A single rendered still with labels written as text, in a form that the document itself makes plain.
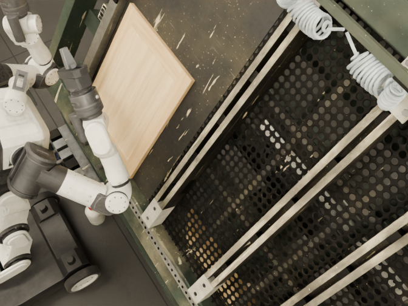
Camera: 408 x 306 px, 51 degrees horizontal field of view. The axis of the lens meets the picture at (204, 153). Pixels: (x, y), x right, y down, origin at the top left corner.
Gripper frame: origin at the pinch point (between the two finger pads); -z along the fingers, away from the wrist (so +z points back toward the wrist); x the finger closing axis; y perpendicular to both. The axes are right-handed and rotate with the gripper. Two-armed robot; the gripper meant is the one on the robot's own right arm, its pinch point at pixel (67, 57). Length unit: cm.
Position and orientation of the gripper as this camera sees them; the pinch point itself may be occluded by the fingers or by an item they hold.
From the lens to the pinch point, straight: 137.0
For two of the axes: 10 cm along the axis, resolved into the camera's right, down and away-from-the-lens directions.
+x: -7.1, -1.2, 6.9
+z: 2.8, 8.5, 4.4
